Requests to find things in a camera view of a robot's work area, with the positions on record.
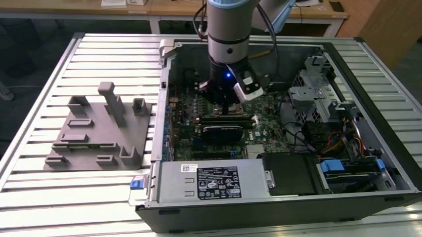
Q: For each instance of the black office chair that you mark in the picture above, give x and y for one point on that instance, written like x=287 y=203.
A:
x=16 y=49

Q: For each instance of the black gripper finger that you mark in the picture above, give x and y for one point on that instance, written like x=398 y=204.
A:
x=225 y=108
x=230 y=108

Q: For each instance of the metal disk bay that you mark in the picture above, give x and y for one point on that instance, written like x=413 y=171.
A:
x=389 y=184

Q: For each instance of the green motherboard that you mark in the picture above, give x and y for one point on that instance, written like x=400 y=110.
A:
x=267 y=128

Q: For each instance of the black PC case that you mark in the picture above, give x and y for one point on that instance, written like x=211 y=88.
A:
x=230 y=217

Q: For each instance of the green RAM stick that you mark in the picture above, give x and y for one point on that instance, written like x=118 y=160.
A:
x=79 y=147

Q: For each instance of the blue latch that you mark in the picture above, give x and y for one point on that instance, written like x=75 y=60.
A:
x=137 y=185

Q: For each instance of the silver chipset heatsink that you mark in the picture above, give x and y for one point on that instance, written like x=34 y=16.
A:
x=255 y=150

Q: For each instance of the small white box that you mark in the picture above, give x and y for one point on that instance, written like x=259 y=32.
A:
x=137 y=2

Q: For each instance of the black plastic cover panel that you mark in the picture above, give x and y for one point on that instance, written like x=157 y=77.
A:
x=290 y=172

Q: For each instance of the white paper box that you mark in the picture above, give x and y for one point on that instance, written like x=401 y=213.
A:
x=114 y=3

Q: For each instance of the blue expansion slot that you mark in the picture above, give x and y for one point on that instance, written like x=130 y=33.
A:
x=234 y=154

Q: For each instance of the wooden desk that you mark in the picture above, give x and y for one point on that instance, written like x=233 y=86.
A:
x=66 y=11

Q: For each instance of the wooden cabinet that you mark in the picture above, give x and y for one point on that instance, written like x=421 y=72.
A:
x=389 y=24

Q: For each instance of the blue plastic clip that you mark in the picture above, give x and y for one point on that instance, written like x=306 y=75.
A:
x=380 y=165

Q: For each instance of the black RAM slot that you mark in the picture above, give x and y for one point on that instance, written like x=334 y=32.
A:
x=227 y=123
x=227 y=119
x=227 y=116

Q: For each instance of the black phone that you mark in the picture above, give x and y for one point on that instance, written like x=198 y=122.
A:
x=337 y=6

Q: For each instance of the blue disk carrier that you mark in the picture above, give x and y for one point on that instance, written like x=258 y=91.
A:
x=333 y=166

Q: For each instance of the CPU socket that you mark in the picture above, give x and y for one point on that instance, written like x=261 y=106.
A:
x=246 y=112

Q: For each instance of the grey parts rack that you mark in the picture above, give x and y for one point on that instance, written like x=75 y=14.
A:
x=109 y=138

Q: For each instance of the silver metal drive cage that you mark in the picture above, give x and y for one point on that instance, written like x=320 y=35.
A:
x=305 y=96

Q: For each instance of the grey chair base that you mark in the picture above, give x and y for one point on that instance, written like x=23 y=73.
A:
x=7 y=95

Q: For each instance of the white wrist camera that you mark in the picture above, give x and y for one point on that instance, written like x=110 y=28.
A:
x=249 y=89

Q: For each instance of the silver power supply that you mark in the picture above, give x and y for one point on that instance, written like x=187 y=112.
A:
x=174 y=177

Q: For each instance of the small black graphics card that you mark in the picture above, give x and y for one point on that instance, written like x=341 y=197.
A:
x=222 y=134

